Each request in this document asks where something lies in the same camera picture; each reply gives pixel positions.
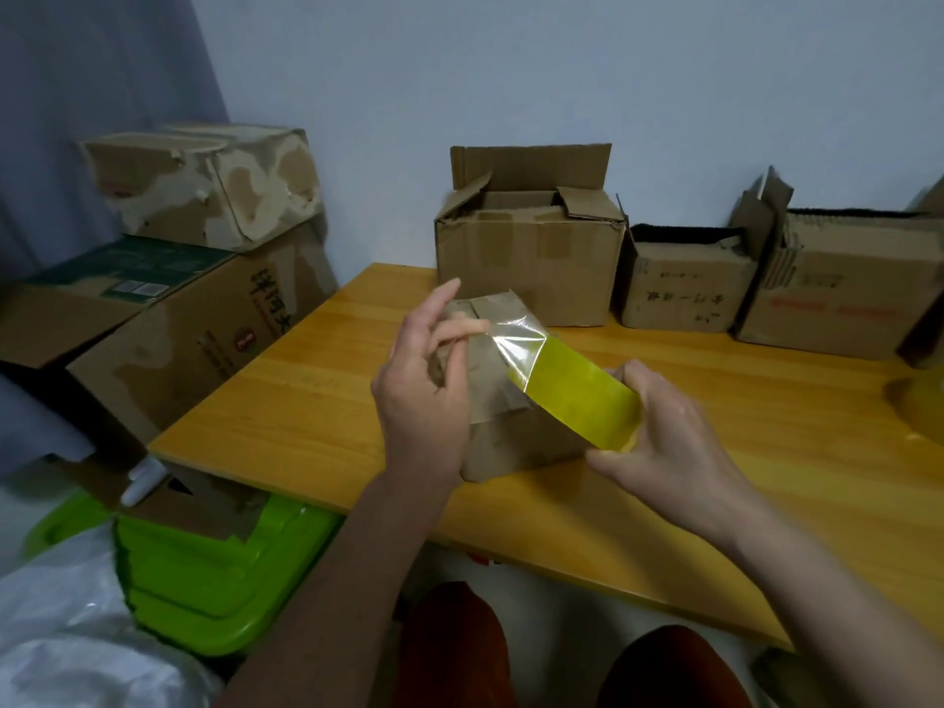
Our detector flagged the small plain cardboard box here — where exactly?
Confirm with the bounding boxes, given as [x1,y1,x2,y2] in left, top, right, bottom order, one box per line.
[430,290,628,486]

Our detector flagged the torn cardboard piece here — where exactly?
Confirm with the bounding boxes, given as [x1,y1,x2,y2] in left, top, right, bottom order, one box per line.
[44,451,272,544]

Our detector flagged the person's right leg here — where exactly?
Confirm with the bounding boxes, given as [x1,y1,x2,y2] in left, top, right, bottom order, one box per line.
[596,624,755,708]

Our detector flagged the worn peeled cardboard box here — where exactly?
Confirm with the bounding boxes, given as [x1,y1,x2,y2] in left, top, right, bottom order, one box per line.
[79,122,324,253]

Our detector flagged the white plastic bag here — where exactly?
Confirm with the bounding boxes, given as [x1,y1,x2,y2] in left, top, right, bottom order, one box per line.
[0,520,226,708]

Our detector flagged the person's left hand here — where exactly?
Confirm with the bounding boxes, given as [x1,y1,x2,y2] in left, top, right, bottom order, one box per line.
[371,278,492,477]

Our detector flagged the yellow packing tape roll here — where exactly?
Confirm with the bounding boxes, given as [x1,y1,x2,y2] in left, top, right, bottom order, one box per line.
[489,315,643,455]

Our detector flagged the person's right hand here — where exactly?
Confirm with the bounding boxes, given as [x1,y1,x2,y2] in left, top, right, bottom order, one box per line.
[586,359,755,548]

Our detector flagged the green plastic bin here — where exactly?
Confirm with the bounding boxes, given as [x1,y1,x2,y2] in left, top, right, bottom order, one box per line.
[21,488,115,562]

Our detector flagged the small cardboard box black contents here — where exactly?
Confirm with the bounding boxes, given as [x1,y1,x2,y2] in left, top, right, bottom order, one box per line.
[615,223,761,334]

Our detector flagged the person's right forearm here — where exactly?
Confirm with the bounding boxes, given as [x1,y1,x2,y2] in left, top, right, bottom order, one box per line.
[707,500,944,708]

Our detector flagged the grey curtain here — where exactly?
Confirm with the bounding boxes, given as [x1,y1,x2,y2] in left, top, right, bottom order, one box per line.
[0,0,231,282]

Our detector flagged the green plastic bin lid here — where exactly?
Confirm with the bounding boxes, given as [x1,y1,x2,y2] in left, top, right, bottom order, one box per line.
[113,492,345,658]

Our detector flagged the person's leg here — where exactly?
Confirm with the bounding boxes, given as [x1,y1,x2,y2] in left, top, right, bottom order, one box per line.
[393,581,511,708]
[596,624,755,708]

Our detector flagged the person's left leg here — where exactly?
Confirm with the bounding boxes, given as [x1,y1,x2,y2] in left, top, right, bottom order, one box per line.
[393,581,511,708]

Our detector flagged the open taped cardboard box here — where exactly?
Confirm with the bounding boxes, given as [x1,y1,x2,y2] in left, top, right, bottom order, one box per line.
[434,143,628,329]

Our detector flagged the white plastic tube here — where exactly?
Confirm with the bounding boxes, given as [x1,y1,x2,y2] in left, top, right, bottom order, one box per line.
[119,456,170,508]

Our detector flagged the cardboard box red print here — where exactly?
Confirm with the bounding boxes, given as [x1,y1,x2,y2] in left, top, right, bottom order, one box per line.
[730,166,944,362]

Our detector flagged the person's left forearm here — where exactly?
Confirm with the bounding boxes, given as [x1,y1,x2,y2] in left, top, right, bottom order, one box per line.
[217,464,463,708]

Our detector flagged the large printed cardboard box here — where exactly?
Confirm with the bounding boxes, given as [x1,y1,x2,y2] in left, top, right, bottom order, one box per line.
[0,224,341,465]

